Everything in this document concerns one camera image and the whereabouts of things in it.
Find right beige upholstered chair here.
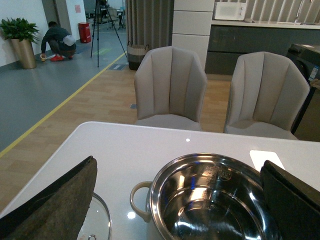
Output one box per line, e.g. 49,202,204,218
223,51,310,140

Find red trash bin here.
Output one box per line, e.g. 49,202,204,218
78,22,91,44

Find woven laundry basket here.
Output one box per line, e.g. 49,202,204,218
127,41,150,71

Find potted green plant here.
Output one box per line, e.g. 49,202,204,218
0,17,39,69

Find glass pot lid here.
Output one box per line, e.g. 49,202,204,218
77,193,112,240

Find black camera tripod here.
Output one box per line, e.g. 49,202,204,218
90,0,127,68

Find dark grey kitchen counter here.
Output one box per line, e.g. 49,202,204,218
205,23,320,75

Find white microwave oven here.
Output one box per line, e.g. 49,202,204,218
213,1,247,21

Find cream steel cooking pot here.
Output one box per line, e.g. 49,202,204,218
129,153,282,240

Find grey curtain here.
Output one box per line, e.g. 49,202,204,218
125,0,175,49

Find black washing machine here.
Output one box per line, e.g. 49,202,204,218
286,43,320,134

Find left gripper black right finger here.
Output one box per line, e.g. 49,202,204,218
260,160,320,240

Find left beige upholstered chair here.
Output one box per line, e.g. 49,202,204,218
134,46,208,131

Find beige upholstered chair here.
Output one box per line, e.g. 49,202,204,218
223,51,310,140
134,46,208,131

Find white refrigerator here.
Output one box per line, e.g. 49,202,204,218
171,0,215,69

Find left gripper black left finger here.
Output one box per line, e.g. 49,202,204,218
0,156,98,240

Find person in grey clothes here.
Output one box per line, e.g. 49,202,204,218
40,21,76,62

